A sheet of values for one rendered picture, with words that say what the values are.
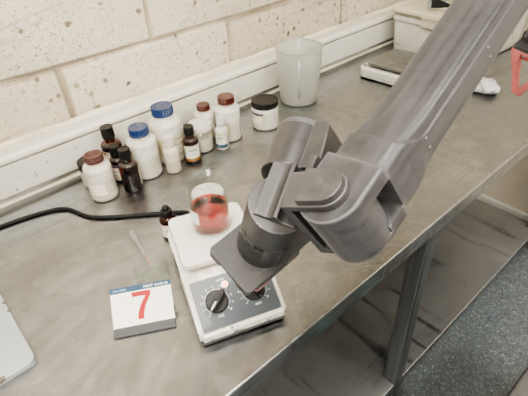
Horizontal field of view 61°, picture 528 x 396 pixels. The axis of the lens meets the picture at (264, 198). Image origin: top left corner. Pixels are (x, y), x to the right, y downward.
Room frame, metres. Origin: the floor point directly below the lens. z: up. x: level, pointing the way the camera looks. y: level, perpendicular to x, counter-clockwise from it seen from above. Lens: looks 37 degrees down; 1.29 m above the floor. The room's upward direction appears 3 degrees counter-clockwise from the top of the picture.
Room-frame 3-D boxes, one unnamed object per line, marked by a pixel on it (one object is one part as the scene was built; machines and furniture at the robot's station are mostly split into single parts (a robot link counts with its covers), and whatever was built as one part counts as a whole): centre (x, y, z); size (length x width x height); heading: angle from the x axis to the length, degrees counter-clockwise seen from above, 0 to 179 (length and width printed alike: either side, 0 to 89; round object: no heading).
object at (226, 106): (0.98, 0.08, 0.80); 0.06 x 0.06 x 0.11
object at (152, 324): (0.44, 0.19, 0.77); 0.09 x 0.06 x 0.04; 100
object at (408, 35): (1.51, -0.68, 0.82); 0.37 x 0.31 x 0.14; 128
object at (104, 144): (0.85, 0.33, 0.80); 0.04 x 0.04 x 0.11
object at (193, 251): (0.52, 0.08, 0.83); 0.12 x 0.12 x 0.01; 19
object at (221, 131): (0.93, 0.09, 0.79); 0.03 x 0.03 x 0.08
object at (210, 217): (0.54, 0.08, 0.88); 0.07 x 0.06 x 0.08; 177
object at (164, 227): (0.62, 0.17, 0.78); 0.03 x 0.03 x 0.07
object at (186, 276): (0.50, 0.07, 0.79); 0.22 x 0.13 x 0.08; 19
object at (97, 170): (0.76, 0.33, 0.80); 0.06 x 0.06 x 0.10
